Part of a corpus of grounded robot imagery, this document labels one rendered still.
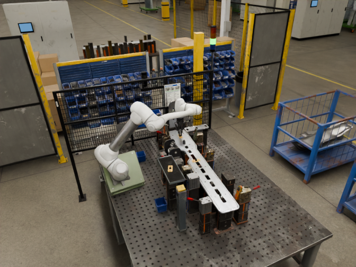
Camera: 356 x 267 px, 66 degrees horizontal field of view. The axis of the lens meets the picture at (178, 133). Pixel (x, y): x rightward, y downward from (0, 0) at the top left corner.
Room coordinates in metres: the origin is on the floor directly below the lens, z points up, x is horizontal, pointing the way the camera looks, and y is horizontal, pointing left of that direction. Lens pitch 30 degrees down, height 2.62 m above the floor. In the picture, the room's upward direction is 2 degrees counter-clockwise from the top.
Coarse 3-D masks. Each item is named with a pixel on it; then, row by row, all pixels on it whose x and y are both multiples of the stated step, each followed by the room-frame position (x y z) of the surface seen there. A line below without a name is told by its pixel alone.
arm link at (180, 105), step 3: (177, 99) 2.65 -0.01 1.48; (180, 99) 2.65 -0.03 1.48; (177, 102) 2.62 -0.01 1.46; (180, 102) 2.61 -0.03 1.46; (183, 102) 2.63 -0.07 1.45; (177, 105) 2.61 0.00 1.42; (180, 105) 2.61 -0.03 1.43; (183, 105) 2.60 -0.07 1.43; (177, 108) 2.61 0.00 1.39; (180, 108) 2.60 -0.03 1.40; (183, 108) 2.59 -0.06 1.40; (177, 111) 2.61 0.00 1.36; (180, 111) 2.60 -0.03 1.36
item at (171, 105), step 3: (171, 102) 2.91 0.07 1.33; (174, 102) 2.92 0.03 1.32; (168, 105) 2.90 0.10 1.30; (171, 105) 2.91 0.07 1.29; (174, 105) 2.92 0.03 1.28; (168, 108) 2.90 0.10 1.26; (171, 108) 2.91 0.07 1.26; (174, 108) 2.92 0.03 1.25; (168, 111) 2.89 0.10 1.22; (171, 111) 2.91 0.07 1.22; (174, 111) 2.92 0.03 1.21; (171, 120) 2.91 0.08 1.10; (174, 120) 2.92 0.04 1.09; (171, 123) 2.91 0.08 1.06; (171, 126) 2.91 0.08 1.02; (174, 126) 2.92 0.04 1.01; (177, 126) 2.93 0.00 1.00
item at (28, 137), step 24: (0, 48) 3.53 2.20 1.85; (24, 48) 3.63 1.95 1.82; (0, 72) 3.50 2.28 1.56; (24, 72) 3.61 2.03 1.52; (0, 96) 3.46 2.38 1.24; (24, 96) 3.57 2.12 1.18; (0, 120) 3.43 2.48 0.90; (24, 120) 3.54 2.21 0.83; (0, 144) 3.38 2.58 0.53; (24, 144) 3.51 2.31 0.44; (48, 144) 3.63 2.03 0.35
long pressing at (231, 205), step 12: (180, 132) 2.78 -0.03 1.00; (180, 144) 2.53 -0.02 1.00; (192, 144) 2.52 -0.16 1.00; (192, 168) 2.08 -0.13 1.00; (204, 168) 2.08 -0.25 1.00; (204, 180) 1.91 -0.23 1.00; (216, 180) 1.91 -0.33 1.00; (228, 192) 1.75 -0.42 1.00; (216, 204) 1.61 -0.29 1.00; (228, 204) 1.61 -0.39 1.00
